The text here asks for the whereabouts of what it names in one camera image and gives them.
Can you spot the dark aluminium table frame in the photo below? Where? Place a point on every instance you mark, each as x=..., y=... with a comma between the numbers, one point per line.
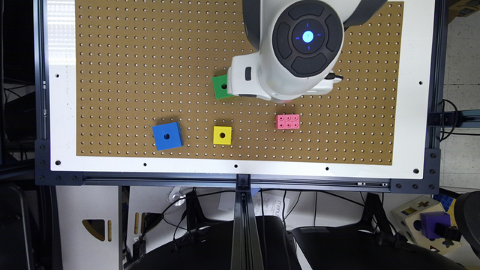
x=58, y=164

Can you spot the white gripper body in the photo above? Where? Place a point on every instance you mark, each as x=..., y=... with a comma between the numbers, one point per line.
x=261, y=75

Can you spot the green cube with hole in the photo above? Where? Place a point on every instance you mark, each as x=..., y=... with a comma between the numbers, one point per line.
x=220, y=87

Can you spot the black office chair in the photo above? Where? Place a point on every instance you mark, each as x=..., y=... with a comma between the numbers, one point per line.
x=211, y=248
x=339, y=248

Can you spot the pink studded block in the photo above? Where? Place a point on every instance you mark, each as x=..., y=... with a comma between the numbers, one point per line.
x=288, y=121

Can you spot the purple block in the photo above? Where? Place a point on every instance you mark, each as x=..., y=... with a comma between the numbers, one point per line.
x=429, y=221

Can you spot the white cabinet panel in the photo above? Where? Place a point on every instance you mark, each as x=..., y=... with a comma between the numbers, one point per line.
x=90, y=226

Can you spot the yellow cube with hole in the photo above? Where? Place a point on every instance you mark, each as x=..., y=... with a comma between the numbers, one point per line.
x=222, y=135

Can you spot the white paper manual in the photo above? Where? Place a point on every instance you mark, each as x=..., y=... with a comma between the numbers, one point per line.
x=263, y=203

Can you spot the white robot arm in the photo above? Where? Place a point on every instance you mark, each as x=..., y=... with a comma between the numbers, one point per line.
x=297, y=45

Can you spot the black office chair right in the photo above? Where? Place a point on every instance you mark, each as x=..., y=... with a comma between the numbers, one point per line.
x=339, y=248

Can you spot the blue cube with hole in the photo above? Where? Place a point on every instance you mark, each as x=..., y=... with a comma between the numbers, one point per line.
x=167, y=136

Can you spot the brown pegboard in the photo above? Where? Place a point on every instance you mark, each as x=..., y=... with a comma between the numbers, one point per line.
x=140, y=64

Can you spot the wooden shape sorter box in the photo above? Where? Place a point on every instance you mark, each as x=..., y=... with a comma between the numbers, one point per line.
x=408, y=217

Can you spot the black office chair left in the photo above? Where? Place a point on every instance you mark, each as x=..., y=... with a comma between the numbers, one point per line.
x=211, y=248

